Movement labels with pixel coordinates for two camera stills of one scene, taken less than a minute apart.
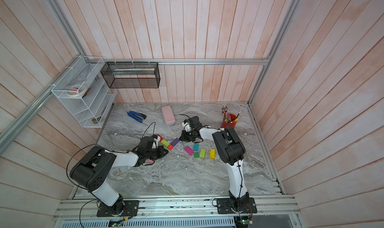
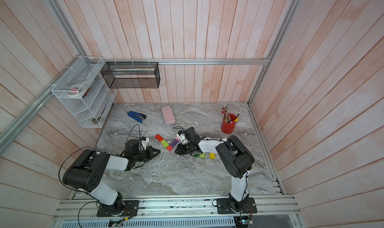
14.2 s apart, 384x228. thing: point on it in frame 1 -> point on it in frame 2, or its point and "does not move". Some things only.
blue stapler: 136,116 does not move
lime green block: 165,143 does not move
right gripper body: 188,136 -> 186,148
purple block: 175,141 does not move
